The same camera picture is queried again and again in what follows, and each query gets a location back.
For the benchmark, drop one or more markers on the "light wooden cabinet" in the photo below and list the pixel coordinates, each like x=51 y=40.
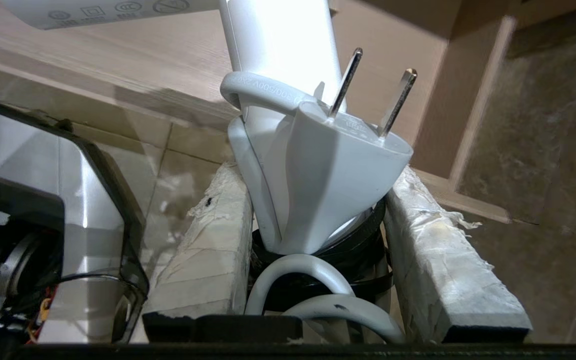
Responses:
x=118 y=60

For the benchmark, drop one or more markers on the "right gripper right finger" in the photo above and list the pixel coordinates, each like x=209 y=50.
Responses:
x=448 y=280

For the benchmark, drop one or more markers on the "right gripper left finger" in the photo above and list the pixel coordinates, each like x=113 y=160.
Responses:
x=208 y=260

